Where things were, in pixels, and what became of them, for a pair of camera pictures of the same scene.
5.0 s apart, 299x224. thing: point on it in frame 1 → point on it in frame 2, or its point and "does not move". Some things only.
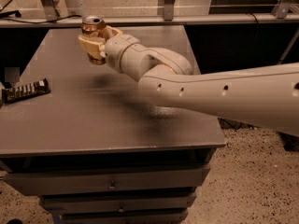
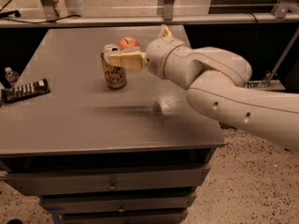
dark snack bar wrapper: [24, 91] does not move
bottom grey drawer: [125, 217] does not move
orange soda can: [90, 26] → [115, 77]
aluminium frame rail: [155, 21] does not move
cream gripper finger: [111, 32] → [164, 32]
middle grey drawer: [118, 201] does not move
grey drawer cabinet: [96, 148] does not move
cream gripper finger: [93, 45] → [129, 60]
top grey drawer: [35, 182] does not move
